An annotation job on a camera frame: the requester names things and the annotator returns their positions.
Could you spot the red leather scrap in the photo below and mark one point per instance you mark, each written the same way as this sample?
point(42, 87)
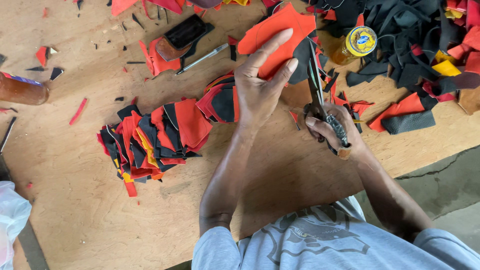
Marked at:
point(159, 60)

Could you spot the yellow-capped glue bottle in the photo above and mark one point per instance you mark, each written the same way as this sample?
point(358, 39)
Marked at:
point(354, 45)

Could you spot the black leather scrap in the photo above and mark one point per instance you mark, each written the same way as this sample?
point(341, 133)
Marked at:
point(56, 73)

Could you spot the white plastic bag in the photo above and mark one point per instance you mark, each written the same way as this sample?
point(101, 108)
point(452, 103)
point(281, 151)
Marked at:
point(11, 221)

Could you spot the black thin tool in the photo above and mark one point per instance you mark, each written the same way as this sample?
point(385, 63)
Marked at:
point(7, 134)

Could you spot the person's right hand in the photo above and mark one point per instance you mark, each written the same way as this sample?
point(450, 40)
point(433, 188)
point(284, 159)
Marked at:
point(332, 125)

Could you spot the orange-red leather scrap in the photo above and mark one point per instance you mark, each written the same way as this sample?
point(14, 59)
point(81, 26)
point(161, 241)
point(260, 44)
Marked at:
point(397, 110)

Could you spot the orange leather piece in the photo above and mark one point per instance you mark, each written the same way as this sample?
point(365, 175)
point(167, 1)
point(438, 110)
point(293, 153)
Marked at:
point(275, 37)

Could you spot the amber bottle with purple label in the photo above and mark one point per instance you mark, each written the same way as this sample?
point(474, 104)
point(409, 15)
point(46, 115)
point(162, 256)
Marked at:
point(22, 90)

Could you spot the small red and black scrap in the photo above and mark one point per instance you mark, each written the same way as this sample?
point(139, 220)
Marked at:
point(42, 55)

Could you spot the black metal scissors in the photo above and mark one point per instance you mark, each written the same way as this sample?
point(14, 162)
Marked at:
point(318, 93)

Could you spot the silver pen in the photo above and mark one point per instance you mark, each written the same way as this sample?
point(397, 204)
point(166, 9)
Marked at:
point(201, 59)

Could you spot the pile of cut leather pieces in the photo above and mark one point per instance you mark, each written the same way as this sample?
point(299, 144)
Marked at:
point(165, 131)

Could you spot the red leather strip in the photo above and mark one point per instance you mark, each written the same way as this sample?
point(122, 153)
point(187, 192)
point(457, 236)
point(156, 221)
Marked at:
point(78, 111)

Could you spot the black textured leather piece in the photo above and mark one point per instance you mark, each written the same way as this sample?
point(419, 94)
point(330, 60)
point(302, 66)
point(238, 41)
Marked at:
point(408, 123)

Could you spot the person's left hand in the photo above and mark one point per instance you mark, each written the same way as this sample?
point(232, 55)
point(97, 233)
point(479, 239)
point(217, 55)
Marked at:
point(258, 93)

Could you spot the grey printed t-shirt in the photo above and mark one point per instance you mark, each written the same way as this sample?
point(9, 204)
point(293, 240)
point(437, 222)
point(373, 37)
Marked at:
point(330, 240)

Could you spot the heap of leather scraps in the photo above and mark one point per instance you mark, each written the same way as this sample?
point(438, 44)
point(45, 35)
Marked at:
point(397, 41)

